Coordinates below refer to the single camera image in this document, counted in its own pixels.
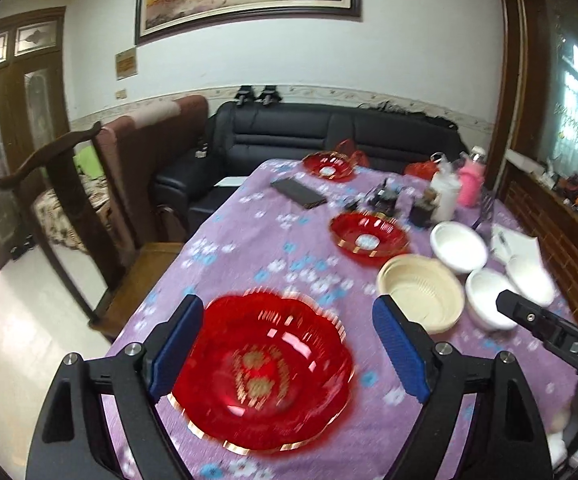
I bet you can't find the dark phone stand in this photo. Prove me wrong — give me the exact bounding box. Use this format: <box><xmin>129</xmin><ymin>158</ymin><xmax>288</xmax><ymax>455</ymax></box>
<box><xmin>476</xmin><ymin>195</ymin><xmax>497</xmax><ymax>231</ymax></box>

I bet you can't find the small wall plaque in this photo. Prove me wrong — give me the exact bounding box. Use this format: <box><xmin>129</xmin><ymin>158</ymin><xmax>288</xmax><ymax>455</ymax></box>
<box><xmin>115</xmin><ymin>47</ymin><xmax>137</xmax><ymax>81</ymax></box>

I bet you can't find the black phone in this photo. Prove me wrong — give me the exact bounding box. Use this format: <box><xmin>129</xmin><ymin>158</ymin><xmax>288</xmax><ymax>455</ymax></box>
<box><xmin>270</xmin><ymin>177</ymin><xmax>329</xmax><ymax>210</ymax></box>

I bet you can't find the small red glass plate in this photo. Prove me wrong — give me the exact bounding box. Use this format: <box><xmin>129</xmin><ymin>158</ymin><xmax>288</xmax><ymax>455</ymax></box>
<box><xmin>301</xmin><ymin>151</ymin><xmax>357</xmax><ymax>182</ymax></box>

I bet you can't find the pink bottle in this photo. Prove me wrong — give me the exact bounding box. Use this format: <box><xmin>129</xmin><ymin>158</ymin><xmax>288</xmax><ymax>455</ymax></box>
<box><xmin>456</xmin><ymin>146</ymin><xmax>487</xmax><ymax>208</ymax></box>

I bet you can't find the white paper sheet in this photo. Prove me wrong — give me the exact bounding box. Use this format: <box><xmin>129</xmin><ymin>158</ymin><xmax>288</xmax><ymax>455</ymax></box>
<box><xmin>489</xmin><ymin>224</ymin><xmax>557</xmax><ymax>308</ymax></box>

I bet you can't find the large red glass plate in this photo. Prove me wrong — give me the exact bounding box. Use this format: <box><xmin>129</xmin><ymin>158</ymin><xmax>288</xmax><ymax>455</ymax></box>
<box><xmin>166</xmin><ymin>287</ymin><xmax>357</xmax><ymax>456</ymax></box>

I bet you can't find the white plastic jar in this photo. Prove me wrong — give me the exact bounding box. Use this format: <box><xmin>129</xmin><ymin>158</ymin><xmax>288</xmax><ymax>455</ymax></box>
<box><xmin>429</xmin><ymin>167</ymin><xmax>462</xmax><ymax>223</ymax></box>

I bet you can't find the brown armchair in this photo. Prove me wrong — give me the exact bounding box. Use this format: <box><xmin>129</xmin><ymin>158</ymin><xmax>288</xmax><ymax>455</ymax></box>
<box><xmin>34</xmin><ymin>95</ymin><xmax>210</xmax><ymax>261</ymax></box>

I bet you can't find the cream plastic bowl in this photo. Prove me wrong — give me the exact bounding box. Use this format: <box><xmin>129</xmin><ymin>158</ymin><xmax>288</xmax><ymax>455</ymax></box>
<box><xmin>376</xmin><ymin>254</ymin><xmax>466</xmax><ymax>333</ymax></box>

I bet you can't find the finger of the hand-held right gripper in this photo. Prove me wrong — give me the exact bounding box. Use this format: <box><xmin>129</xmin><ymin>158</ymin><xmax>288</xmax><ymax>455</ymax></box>
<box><xmin>496</xmin><ymin>290</ymin><xmax>578</xmax><ymax>378</ymax></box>

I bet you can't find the medium red glass plate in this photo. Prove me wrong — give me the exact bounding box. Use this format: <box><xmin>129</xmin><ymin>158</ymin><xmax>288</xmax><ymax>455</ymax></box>
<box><xmin>329</xmin><ymin>211</ymin><xmax>412</xmax><ymax>265</ymax></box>

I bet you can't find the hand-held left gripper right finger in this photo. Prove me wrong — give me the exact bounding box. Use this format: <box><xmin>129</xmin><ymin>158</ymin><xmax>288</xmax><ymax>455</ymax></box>
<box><xmin>371</xmin><ymin>292</ymin><xmax>555</xmax><ymax>480</ymax></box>

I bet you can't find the wooden chair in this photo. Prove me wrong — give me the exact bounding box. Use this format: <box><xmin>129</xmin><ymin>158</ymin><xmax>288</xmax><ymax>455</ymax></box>
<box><xmin>0</xmin><ymin>121</ymin><xmax>185</xmax><ymax>341</ymax></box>

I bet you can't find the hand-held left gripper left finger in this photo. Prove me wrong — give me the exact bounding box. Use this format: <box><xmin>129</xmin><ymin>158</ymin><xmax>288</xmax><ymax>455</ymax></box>
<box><xmin>25</xmin><ymin>294</ymin><xmax>205</xmax><ymax>480</ymax></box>

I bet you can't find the purple floral tablecloth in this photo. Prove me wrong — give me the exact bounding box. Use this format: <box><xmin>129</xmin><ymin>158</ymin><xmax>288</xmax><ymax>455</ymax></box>
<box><xmin>104</xmin><ymin>157</ymin><xmax>578</xmax><ymax>480</ymax></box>

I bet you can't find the dark jar with cork lid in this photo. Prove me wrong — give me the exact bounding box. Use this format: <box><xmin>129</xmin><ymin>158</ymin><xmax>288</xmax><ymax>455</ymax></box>
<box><xmin>408</xmin><ymin>195</ymin><xmax>437</xmax><ymax>228</ymax></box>

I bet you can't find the black leather sofa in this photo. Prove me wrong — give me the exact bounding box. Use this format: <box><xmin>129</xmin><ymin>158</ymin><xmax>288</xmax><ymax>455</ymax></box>
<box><xmin>154</xmin><ymin>101</ymin><xmax>470</xmax><ymax>221</ymax></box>

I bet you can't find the dark round jar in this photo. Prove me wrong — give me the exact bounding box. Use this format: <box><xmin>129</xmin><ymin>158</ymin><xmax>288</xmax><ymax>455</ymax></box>
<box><xmin>369</xmin><ymin>182</ymin><xmax>402</xmax><ymax>218</ymax></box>

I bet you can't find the white paper bowl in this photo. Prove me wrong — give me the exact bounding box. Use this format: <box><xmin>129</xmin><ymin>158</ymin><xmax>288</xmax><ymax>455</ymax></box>
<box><xmin>429</xmin><ymin>221</ymin><xmax>489</xmax><ymax>276</ymax></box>
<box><xmin>465</xmin><ymin>268</ymin><xmax>522</xmax><ymax>332</ymax></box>

